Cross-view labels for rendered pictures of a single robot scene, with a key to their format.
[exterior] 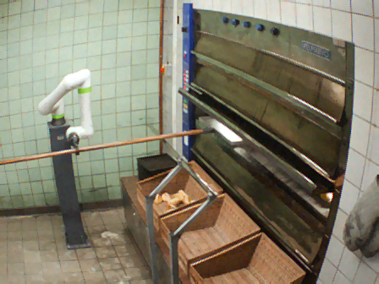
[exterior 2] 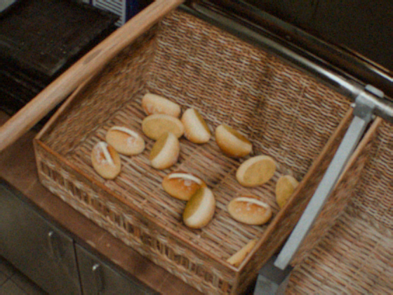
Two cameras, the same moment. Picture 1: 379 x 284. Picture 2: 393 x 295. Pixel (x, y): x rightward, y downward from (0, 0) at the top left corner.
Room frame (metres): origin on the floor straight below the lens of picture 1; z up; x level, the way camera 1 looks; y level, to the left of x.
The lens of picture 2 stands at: (2.01, 0.74, 1.93)
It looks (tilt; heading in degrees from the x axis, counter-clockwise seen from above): 47 degrees down; 324
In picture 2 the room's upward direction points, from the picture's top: 4 degrees clockwise
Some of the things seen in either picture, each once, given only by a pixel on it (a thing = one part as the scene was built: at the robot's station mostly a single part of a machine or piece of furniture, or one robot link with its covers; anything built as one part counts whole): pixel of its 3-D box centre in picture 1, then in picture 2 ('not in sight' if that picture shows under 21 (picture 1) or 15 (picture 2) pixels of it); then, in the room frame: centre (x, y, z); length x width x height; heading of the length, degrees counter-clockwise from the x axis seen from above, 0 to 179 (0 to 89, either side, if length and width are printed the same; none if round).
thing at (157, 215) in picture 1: (177, 195); (195, 140); (2.92, 0.09, 0.72); 0.56 x 0.49 x 0.28; 21
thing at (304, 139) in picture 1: (253, 104); not in sight; (2.47, -0.37, 1.54); 1.79 x 0.11 x 0.19; 20
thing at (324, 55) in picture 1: (255, 32); not in sight; (2.47, -0.39, 1.99); 1.80 x 0.08 x 0.21; 20
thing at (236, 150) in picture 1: (253, 164); not in sight; (2.47, -0.39, 1.16); 1.80 x 0.06 x 0.04; 20
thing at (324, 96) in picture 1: (253, 62); not in sight; (2.47, -0.37, 1.80); 1.79 x 0.11 x 0.19; 20
